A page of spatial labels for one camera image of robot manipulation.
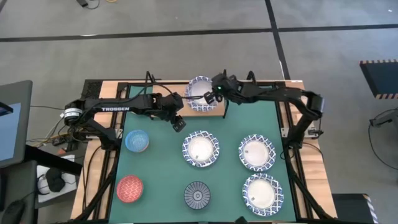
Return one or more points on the small orange object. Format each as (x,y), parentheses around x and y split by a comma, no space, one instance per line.
(62,152)

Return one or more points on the black desk bar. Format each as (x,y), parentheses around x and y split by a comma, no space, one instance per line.
(53,160)

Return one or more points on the grey monitor blue screen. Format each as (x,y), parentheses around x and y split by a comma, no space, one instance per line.
(18,93)

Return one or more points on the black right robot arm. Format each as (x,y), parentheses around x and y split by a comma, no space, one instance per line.
(280,93)

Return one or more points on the black box white striped edge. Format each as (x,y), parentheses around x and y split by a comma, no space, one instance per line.
(348,208)

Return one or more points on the black table-level camera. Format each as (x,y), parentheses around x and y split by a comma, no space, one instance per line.
(241,221)

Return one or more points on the red zigzag bowl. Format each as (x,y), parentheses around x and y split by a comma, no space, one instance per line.
(129,188)

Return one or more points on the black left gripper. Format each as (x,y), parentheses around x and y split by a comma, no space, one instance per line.
(172,104)

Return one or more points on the grey floor device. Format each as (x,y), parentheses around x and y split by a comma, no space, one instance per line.
(384,119)

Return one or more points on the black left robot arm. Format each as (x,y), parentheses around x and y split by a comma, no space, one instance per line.
(115,109)

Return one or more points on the small black connector box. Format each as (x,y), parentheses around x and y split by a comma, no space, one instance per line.
(314,133)

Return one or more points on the blue bowl orange outside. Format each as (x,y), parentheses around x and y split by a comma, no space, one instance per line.
(136,140)

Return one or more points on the black perforated panel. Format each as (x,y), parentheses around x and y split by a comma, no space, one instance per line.
(92,89)

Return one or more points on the black table frame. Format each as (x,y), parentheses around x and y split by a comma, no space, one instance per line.
(298,199)

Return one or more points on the green table mat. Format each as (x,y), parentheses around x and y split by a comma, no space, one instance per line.
(161,174)

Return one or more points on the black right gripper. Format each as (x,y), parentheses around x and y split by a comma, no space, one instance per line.
(225,85)

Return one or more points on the black computer mouse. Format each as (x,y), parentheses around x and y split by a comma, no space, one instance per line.
(13,213)

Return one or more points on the black power adapter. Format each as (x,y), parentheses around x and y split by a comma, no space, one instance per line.
(82,2)

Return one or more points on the white paper sheet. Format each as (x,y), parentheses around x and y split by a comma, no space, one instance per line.
(71,189)

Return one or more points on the dark platform orange striped edge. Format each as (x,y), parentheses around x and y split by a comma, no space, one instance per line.
(382,77)

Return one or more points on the white bowl blue patterned rim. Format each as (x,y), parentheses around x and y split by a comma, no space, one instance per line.
(262,194)
(200,148)
(198,88)
(257,152)

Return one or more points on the dark radial bowl red outside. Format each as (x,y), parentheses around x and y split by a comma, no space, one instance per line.
(197,195)

